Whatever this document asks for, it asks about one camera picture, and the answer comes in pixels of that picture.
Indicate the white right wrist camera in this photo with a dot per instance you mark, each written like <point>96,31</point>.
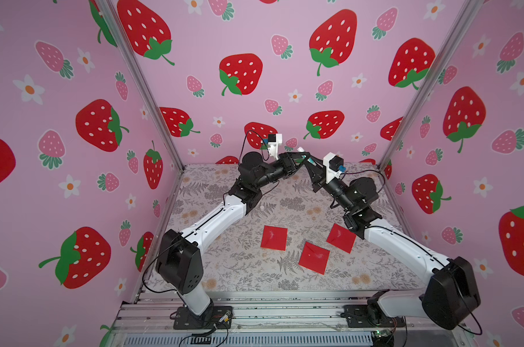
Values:
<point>334,167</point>

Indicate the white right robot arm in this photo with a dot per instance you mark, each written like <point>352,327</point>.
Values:
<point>450,294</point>

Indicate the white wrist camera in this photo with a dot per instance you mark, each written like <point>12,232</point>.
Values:
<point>272,143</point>
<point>334,167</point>

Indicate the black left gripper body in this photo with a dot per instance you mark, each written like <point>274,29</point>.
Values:
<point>284,170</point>

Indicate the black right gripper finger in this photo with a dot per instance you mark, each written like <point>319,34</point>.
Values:
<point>319,169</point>
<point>317,177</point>

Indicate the red envelope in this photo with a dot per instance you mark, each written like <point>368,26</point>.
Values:
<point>274,238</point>
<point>314,258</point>
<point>341,238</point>

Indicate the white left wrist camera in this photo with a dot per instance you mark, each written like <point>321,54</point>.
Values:
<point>272,143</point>

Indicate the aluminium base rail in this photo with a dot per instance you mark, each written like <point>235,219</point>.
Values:
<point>260,318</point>

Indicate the aluminium right rear frame post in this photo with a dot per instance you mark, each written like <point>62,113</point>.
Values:
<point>453,39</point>

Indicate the aluminium left rear frame post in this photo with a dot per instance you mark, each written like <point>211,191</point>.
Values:
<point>115,26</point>

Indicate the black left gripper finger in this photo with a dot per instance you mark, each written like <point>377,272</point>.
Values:
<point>295,155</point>
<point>296,165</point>

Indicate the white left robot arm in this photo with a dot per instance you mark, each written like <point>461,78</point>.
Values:
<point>179,261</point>

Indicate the aluminium frame post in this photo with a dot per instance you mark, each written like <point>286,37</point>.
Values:
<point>453,39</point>
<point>115,26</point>

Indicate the green white glue stick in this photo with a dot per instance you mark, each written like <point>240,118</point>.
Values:
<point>307,158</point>

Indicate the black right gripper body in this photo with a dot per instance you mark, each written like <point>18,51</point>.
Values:
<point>321,178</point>

